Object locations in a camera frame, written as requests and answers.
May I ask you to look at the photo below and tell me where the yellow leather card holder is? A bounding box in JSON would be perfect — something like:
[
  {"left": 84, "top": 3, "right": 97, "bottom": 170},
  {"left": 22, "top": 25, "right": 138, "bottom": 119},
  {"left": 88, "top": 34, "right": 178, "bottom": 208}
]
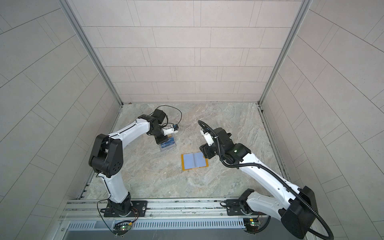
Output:
[{"left": 181, "top": 152, "right": 209, "bottom": 171}]

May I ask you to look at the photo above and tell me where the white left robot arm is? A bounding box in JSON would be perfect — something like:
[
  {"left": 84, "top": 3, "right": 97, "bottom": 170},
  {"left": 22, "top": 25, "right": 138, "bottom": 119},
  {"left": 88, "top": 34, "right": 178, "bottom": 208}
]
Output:
[{"left": 89, "top": 109, "right": 179, "bottom": 216}]

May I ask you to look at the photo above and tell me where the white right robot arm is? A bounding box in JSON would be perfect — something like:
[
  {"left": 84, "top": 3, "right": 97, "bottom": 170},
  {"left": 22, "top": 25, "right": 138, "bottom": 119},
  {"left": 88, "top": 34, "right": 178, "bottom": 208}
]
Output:
[{"left": 198, "top": 121, "right": 333, "bottom": 240}]

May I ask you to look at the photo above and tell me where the blue card in stand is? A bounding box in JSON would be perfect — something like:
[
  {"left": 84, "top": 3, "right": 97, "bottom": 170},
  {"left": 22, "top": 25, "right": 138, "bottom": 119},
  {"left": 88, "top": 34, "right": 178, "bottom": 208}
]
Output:
[{"left": 160, "top": 138, "right": 175, "bottom": 151}]

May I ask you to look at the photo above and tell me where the perforated vent strip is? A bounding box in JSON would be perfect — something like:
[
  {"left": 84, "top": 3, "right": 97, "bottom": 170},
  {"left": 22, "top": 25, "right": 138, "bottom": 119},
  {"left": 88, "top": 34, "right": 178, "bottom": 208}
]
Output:
[{"left": 68, "top": 218, "right": 245, "bottom": 231}]

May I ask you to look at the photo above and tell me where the right green circuit board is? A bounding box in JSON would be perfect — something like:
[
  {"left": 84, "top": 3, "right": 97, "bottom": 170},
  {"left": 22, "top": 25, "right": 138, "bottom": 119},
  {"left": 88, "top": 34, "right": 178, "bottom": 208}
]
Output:
[{"left": 243, "top": 218, "right": 260, "bottom": 233}]

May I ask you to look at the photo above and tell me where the green circuit board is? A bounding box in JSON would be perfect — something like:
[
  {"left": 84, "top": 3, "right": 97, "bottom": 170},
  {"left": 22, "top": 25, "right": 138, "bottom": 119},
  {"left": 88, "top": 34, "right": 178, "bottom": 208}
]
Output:
[
  {"left": 114, "top": 221, "right": 133, "bottom": 231},
  {"left": 243, "top": 218, "right": 260, "bottom": 233}
]

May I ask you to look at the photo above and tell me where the left green circuit board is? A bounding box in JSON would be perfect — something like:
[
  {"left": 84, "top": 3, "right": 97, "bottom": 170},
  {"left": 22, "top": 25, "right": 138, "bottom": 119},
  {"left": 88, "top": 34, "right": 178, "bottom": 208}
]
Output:
[{"left": 114, "top": 221, "right": 133, "bottom": 231}]

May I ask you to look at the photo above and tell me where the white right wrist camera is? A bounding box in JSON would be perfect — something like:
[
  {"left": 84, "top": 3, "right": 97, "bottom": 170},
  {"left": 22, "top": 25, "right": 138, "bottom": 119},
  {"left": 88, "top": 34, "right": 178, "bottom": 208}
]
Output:
[{"left": 200, "top": 129, "right": 214, "bottom": 147}]

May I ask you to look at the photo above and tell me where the black corrugated cable conduit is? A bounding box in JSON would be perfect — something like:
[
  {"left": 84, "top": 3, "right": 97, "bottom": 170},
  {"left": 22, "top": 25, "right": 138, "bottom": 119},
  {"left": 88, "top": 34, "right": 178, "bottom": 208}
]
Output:
[{"left": 197, "top": 119, "right": 334, "bottom": 240}]

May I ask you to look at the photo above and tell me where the thin black left cable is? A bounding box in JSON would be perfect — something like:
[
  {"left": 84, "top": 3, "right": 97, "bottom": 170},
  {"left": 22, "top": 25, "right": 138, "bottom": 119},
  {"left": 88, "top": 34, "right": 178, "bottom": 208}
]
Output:
[{"left": 152, "top": 104, "right": 183, "bottom": 127}]

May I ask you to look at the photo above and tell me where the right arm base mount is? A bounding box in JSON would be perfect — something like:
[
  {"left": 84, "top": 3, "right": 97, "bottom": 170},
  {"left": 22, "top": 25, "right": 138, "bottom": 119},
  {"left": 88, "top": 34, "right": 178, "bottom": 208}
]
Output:
[{"left": 220, "top": 199, "right": 265, "bottom": 217}]

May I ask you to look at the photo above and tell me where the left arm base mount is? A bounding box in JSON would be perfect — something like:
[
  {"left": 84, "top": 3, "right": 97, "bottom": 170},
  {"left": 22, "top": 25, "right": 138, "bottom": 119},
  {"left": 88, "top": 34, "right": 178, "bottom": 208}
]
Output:
[{"left": 100, "top": 200, "right": 148, "bottom": 218}]

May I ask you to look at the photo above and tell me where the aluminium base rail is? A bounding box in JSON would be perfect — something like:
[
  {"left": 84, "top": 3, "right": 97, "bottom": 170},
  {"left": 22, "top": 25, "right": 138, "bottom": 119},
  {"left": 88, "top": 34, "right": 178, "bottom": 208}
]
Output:
[{"left": 59, "top": 196, "right": 284, "bottom": 221}]

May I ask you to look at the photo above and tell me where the left corner metal post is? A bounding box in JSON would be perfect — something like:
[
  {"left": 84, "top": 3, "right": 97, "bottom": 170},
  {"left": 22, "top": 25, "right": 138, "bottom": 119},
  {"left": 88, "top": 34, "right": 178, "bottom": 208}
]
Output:
[{"left": 58, "top": 0, "right": 124, "bottom": 108}]

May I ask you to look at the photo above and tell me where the corner metal post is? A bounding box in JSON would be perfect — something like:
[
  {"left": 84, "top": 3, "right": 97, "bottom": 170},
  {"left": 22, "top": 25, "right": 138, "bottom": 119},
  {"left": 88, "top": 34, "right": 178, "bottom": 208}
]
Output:
[
  {"left": 58, "top": 0, "right": 124, "bottom": 108},
  {"left": 259, "top": 0, "right": 312, "bottom": 107}
]

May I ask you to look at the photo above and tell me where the right corner metal post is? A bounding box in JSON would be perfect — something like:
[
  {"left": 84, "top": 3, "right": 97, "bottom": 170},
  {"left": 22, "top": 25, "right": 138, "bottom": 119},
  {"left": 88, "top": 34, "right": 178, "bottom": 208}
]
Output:
[{"left": 259, "top": 0, "right": 312, "bottom": 107}]

